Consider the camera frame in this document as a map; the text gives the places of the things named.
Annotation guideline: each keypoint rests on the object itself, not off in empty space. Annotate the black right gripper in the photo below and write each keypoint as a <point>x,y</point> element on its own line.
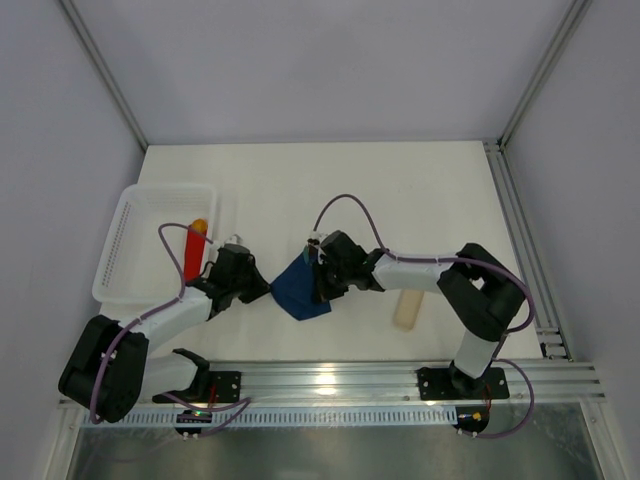
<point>323,279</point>

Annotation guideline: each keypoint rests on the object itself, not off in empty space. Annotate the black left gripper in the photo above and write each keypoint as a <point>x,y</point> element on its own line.
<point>248,281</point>

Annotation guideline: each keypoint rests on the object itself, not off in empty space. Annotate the blue paper napkin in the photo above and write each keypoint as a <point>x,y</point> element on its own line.
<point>293,291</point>

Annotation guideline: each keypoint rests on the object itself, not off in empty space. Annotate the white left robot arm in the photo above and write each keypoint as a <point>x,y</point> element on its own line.
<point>111,367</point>

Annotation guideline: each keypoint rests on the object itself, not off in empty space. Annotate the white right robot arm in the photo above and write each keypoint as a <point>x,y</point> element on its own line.
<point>484,295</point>

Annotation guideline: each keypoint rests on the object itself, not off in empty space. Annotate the beige cutlery tray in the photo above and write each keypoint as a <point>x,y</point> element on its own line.
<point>407,309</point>

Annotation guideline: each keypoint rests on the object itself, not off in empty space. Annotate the red bottle orange cap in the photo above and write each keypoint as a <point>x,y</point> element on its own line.
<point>194,249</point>

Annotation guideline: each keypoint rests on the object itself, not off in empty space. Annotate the white plastic basket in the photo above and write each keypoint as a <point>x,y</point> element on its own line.
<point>146,238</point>

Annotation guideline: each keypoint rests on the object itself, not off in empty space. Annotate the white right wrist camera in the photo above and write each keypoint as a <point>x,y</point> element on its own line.
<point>316,237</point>

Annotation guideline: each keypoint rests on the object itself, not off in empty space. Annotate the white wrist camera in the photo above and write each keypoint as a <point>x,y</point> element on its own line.
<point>234,239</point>
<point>316,237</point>

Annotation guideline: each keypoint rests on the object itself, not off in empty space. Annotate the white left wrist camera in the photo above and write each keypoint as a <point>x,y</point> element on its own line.
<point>234,239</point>

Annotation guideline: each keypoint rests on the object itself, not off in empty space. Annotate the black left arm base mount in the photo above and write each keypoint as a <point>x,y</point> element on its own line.
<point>213,388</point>

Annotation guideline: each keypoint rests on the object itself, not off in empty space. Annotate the white slotted cable duct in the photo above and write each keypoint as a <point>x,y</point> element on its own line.
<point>259,416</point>

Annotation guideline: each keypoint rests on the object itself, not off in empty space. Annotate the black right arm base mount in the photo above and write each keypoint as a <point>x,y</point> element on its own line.
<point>448,383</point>

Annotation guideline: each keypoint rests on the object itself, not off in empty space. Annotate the aluminium side rail right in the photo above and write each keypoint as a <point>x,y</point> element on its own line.
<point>551,336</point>

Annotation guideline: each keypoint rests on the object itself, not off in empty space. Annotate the aluminium table edge rail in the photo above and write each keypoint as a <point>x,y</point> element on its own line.
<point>327,384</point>

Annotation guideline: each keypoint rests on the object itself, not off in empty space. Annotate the aluminium frame post left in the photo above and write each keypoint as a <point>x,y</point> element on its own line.
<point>80,29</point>

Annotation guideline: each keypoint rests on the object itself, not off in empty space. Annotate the aluminium frame post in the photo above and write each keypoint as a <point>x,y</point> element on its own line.
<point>80,29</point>
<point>562,35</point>

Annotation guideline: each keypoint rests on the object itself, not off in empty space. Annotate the aluminium frame post right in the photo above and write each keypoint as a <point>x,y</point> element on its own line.
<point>562,35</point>

